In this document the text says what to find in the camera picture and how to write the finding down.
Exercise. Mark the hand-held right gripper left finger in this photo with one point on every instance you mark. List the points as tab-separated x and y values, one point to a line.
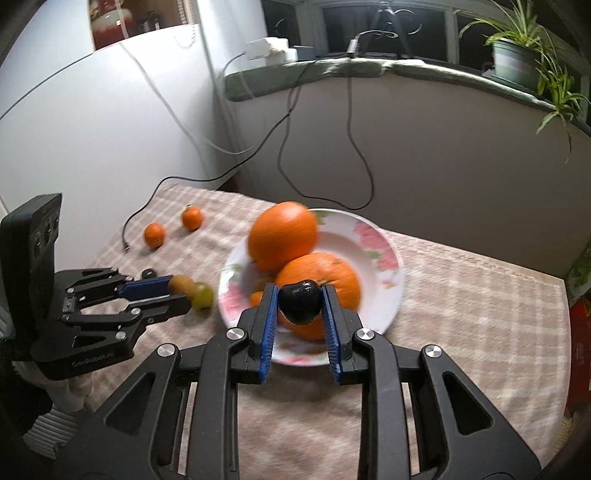
270	332

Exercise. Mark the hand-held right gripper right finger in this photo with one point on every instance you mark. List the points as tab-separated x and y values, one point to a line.
330	332

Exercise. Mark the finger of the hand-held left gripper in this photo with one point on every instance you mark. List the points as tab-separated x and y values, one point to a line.
157	311
143	287

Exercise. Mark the tiny tangerine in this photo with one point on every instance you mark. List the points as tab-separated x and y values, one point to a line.
255	299

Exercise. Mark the brown kiwi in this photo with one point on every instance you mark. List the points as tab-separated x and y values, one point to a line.
181	284

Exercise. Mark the dark plum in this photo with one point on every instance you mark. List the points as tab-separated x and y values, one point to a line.
300	302

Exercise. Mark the small green fruit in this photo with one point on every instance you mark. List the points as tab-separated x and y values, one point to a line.
203	295

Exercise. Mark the large round orange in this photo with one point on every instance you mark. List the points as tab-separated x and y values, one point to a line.
341	281

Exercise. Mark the floral white plate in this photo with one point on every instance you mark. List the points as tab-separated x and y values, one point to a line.
383	286

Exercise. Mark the oval orange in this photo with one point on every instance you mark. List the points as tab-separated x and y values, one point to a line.
283	235

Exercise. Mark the small tangerine with stem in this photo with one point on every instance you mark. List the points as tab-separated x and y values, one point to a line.
192	218

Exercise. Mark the plaid tablecloth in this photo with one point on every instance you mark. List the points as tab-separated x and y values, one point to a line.
461	323

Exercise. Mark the white refrigerator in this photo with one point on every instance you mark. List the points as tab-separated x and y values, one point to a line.
92	115

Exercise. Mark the red cardboard box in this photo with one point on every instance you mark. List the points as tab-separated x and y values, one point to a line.
580	341

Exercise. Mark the green snack bag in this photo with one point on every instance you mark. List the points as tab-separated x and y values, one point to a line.
582	272

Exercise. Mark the small dark container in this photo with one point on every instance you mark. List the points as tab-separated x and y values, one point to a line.
150	21

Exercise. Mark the white power adapter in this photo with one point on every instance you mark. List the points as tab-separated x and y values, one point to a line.
268	48

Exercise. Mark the grey adapter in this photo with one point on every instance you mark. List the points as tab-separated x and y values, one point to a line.
307	51

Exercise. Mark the green plant pot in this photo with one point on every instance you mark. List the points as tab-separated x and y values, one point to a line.
515	64

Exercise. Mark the spider plant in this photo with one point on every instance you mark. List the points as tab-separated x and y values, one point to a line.
554	69

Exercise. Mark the red wall poster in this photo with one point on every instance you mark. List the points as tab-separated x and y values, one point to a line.
108	21

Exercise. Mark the white window frame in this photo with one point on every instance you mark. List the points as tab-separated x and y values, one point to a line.
450	32

